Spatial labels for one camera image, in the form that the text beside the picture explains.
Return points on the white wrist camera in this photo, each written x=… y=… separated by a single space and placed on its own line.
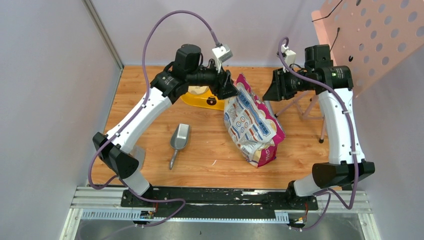
x=289 y=57
x=221 y=54

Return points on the metal scoop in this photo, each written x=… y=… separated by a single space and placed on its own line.
x=178 y=141

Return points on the yellow double bowl feeder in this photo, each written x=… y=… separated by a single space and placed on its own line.
x=206 y=100

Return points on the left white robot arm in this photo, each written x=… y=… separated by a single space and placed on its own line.
x=115 y=148

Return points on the aluminium rail frame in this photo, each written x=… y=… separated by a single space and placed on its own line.
x=90 y=204

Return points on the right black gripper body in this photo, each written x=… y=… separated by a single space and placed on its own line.
x=291 y=84

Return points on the cream bowl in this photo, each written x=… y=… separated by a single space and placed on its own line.
x=197 y=90

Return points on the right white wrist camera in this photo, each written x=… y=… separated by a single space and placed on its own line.
x=289 y=57

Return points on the pet food bag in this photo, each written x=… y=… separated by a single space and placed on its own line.
x=252 y=127

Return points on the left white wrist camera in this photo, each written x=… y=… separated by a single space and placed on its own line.
x=221 y=54

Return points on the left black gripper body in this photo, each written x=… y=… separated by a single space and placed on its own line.
x=220 y=82

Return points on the pink perforated stand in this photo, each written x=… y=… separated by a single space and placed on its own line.
x=371 y=37

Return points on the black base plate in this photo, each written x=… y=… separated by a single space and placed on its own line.
x=219 y=203

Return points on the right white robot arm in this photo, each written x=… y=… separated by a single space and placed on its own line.
x=333 y=87

